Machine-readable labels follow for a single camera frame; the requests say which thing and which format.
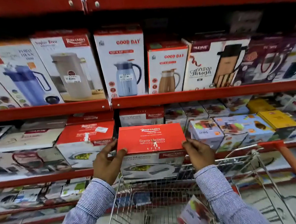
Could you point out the purple cookware box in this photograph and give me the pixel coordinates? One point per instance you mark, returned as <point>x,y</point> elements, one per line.
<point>263,59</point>

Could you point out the red-lid casserole box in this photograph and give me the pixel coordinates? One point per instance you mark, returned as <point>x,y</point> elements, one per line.
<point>90,118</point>
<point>82,143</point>
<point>142,116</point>
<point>151,140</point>

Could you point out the pale chopper carton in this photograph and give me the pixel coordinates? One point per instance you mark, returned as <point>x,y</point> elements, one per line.
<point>195,214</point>

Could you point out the knife set box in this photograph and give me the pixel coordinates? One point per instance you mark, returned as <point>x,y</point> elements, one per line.
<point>210,65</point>

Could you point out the white and black appliance box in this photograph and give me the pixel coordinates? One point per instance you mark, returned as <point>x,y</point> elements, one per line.
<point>294,67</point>

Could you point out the yellow box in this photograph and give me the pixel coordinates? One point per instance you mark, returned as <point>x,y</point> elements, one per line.
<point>260,105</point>
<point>277,119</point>

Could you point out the blue jug box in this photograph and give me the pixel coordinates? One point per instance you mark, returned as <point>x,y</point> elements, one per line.
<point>21,74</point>

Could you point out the person's right forearm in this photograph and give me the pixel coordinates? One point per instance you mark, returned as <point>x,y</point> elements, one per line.
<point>223,198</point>

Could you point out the tall blue flask box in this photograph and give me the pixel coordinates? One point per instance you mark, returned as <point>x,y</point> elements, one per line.
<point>122,64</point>

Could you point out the white boxes with red print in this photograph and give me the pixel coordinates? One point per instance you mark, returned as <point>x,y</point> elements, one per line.
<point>295,105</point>

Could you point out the flat white box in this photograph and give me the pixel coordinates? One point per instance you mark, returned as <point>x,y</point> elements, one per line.
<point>26,140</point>
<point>44,123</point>

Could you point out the person's left hand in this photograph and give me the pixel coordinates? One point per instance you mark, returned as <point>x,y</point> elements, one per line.
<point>105,165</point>

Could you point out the red pot picture box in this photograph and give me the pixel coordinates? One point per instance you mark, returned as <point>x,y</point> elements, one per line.
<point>27,163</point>

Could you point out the person's left forearm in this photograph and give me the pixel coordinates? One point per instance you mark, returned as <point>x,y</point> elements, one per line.
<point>92,203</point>

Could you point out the red metal shelf rack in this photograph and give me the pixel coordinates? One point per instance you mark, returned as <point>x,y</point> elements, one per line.
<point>187,95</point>

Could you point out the stack of pale chopper boxes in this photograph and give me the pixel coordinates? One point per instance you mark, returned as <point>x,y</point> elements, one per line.
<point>235,127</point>

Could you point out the blue packet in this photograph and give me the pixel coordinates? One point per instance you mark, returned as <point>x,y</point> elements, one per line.
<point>142,198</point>

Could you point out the row of small kitchenware boxes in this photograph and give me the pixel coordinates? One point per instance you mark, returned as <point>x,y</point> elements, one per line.
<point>37,194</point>

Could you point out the person's right hand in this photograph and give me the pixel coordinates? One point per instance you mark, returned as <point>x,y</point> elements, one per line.
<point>201,155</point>

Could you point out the white jug box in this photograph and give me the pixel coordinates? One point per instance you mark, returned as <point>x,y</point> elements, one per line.
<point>71,68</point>

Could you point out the person's right thumb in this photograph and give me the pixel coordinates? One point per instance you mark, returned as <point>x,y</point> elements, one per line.
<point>187,144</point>

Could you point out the person's left thumb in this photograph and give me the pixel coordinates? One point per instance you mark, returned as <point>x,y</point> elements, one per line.
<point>120,153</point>

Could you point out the brown flask box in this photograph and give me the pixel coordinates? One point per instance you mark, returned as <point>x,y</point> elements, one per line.
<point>167,68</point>

